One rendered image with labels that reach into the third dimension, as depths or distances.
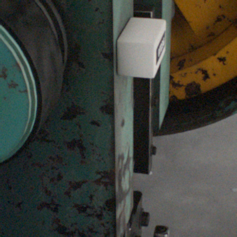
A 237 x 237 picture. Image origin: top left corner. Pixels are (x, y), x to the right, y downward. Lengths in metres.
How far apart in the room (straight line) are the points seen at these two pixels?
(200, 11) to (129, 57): 0.57
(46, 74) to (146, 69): 0.13
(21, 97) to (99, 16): 0.13
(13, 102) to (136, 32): 0.17
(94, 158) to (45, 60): 0.18
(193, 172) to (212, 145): 0.24
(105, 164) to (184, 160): 2.17
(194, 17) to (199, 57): 0.08
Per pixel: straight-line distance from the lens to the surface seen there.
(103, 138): 0.69
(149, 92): 0.96
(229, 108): 1.23
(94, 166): 0.71
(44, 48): 0.57
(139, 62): 0.65
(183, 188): 2.70
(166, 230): 1.23
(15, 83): 0.55
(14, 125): 0.57
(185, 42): 1.23
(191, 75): 1.22
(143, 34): 0.66
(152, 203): 2.60
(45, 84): 0.56
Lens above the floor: 1.59
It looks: 30 degrees down
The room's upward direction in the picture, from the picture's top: 1 degrees counter-clockwise
